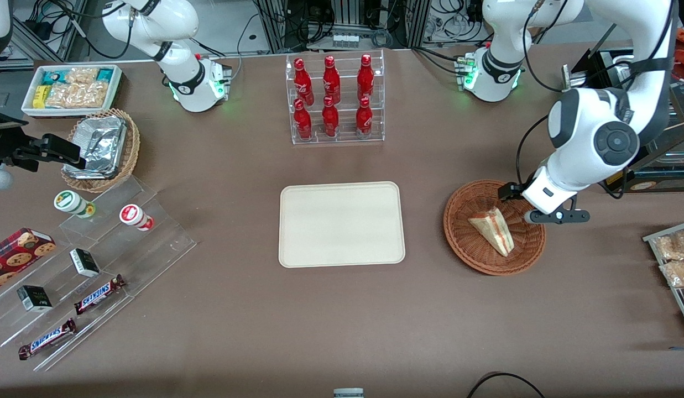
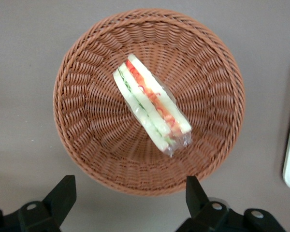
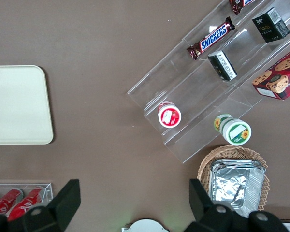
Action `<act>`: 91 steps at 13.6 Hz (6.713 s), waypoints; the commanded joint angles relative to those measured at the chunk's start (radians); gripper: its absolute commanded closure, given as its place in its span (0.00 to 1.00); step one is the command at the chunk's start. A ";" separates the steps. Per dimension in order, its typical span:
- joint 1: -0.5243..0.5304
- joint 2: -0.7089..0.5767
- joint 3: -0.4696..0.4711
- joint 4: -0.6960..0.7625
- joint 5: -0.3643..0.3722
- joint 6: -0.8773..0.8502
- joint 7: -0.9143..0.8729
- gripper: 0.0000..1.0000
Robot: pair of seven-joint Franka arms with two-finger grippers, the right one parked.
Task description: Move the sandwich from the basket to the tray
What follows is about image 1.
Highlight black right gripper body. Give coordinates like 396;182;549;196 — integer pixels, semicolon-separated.
0;107;44;167

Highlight triangle sandwich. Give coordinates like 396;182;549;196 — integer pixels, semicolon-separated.
467;207;514;258

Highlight brown round wicker basket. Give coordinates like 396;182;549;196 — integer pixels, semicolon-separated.
443;180;546;276

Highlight light oval wicker basket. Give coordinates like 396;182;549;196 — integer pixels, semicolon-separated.
60;108;141;194

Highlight beige rectangular tray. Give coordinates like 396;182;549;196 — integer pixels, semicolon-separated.
279;181;406;269

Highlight silver foil container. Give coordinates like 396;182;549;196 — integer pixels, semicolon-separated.
62;116;128;180

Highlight green lid yogurt cup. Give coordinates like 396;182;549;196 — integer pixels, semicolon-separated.
54;190;97;219

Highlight large clear cracker bag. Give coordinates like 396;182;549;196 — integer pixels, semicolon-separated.
45;81;109;109

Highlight small clear cracker bag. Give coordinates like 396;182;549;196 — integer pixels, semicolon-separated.
65;67;100;85

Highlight white rectangular snack bin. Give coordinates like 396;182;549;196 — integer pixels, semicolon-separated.
21;64;123;118

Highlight red lid yogurt cup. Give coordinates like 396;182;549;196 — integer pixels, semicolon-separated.
119;204;155;232

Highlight red plaid cookie box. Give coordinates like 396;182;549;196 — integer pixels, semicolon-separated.
0;227;58;295

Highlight small black box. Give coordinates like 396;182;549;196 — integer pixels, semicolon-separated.
16;285;54;313
69;248;101;278

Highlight black glass display case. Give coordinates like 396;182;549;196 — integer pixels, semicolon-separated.
562;25;684;194

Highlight clear acrylic stepped shelf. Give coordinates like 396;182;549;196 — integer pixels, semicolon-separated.
0;175;197;372

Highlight clear bag of crackers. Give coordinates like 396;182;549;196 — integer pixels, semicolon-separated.
659;259;684;289
652;229;684;262

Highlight snickers bar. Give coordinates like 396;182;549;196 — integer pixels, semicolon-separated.
73;274;127;316
18;318;78;362

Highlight red cola bottle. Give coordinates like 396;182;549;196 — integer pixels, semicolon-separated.
293;99;314;140
322;55;342;104
294;57;315;106
357;54;375;101
321;96;341;138
355;97;374;138

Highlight clear acrylic bottle rack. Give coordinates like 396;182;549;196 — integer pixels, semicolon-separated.
285;50;385;145

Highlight grey wire tray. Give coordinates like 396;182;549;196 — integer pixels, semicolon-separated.
642;219;684;338

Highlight black floor cable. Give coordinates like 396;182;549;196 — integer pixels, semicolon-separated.
466;371;547;398

